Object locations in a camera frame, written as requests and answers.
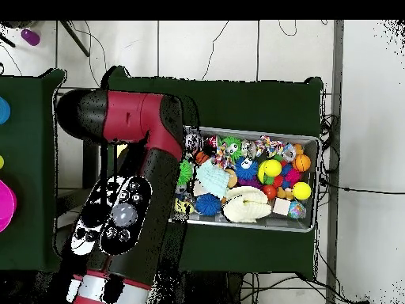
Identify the green spiky rubber ball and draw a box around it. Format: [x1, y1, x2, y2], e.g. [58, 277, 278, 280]
[176, 159, 194, 186]

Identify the multicoloured patterned cloth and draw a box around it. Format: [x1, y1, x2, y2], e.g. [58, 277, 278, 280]
[214, 143, 237, 169]
[255, 135, 285, 158]

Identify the shallow clear mesh bin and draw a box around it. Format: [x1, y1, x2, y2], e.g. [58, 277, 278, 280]
[168, 124, 320, 234]

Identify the light blue waffle cloth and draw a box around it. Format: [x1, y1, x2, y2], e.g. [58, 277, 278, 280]
[195, 159, 231, 199]

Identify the white toy baseball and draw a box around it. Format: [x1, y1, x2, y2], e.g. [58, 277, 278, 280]
[184, 132, 203, 151]

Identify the green spiky ball with eyes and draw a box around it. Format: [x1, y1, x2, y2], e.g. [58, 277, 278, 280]
[218, 135, 243, 161]

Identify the yellow duck plush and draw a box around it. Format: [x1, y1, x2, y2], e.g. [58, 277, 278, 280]
[174, 198, 195, 215]

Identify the blue spiky ball with eyes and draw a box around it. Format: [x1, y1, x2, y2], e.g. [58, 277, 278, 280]
[234, 156, 259, 181]

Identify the cream waffle cloth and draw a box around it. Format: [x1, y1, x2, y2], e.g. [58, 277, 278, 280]
[221, 185, 273, 223]

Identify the orange toy basketball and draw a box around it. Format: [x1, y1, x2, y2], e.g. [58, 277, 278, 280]
[292, 154, 312, 173]

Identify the yellow tennis ball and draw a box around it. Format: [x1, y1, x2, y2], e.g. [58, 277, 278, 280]
[291, 181, 312, 201]

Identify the dark green side table cloth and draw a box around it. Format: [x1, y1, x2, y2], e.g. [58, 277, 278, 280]
[0, 67, 74, 273]

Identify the black rod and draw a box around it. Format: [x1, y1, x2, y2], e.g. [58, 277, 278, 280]
[59, 20, 91, 58]

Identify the pink round disc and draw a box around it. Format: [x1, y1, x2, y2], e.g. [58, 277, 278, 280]
[0, 178, 17, 234]

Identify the blue round object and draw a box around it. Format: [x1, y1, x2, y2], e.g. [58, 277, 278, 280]
[0, 96, 11, 125]

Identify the purple bottle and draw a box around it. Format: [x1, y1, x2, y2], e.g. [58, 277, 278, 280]
[20, 28, 41, 47]

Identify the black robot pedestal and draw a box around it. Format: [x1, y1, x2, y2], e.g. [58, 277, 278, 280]
[186, 270, 244, 304]

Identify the thin black floor cable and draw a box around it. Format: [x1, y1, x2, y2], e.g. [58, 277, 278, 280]
[201, 20, 229, 81]

